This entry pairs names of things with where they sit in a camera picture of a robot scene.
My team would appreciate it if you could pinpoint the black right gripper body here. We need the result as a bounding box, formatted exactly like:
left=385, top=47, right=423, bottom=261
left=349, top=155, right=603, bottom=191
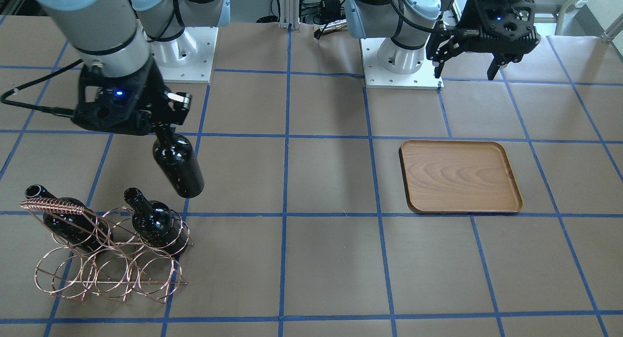
left=71, top=59, right=193, bottom=136

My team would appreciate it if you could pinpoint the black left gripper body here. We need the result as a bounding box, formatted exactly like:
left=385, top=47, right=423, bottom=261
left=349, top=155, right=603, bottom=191
left=426, top=0, right=541, bottom=60

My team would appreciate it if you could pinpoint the dark wine bottle carried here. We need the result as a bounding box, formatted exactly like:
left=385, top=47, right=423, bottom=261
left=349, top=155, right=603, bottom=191
left=153, top=122, right=204, bottom=199

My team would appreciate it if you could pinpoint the wooden tray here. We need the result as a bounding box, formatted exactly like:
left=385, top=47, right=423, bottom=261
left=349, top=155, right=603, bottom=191
left=399, top=140, right=524, bottom=213

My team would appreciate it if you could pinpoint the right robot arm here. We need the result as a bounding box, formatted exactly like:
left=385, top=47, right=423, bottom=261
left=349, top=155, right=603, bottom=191
left=37, top=0, right=231, bottom=136

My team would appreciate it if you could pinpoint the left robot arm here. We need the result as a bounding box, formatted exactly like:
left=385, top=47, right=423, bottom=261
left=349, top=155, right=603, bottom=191
left=345, top=0, right=541, bottom=80

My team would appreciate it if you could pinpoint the dark wine bottle middle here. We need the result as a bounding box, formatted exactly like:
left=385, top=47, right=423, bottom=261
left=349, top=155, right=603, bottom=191
left=123, top=187, right=188, bottom=256

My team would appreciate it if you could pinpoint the dark wine bottle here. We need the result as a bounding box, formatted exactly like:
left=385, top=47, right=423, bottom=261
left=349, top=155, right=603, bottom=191
left=43, top=213, right=114, bottom=255
left=123, top=187, right=188, bottom=256

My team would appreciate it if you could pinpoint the dark wine bottle far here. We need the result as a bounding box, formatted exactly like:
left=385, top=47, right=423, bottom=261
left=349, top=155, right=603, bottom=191
left=43, top=213, right=114, bottom=255

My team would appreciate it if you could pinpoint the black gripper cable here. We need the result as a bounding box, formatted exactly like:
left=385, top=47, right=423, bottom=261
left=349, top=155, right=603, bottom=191
left=382, top=0, right=463, bottom=37

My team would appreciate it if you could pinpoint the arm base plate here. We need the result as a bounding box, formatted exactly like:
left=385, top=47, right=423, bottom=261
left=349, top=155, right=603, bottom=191
left=360, top=38, right=444, bottom=90
left=150, top=28, right=220, bottom=84

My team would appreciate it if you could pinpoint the copper wire bottle basket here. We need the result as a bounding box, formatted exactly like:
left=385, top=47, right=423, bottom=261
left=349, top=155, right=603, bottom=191
left=20, top=198, right=189, bottom=303

